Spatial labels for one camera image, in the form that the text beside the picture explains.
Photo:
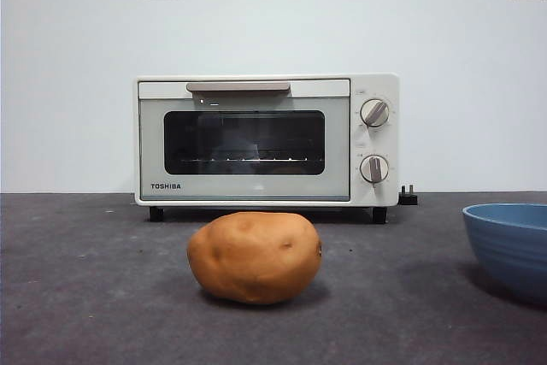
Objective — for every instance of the brown potato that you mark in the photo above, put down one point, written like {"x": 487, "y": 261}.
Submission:
{"x": 252, "y": 258}

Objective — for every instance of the blue ribbed bowl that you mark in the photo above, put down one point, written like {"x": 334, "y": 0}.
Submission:
{"x": 513, "y": 254}

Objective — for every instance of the beige oven knob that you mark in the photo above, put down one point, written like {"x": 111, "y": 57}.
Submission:
{"x": 374, "y": 113}
{"x": 374, "y": 169}

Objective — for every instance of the white Toshiba toaster oven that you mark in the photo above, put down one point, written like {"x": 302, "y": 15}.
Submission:
{"x": 376, "y": 83}

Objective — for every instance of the black power plug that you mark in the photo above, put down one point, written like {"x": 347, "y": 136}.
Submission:
{"x": 408, "y": 198}

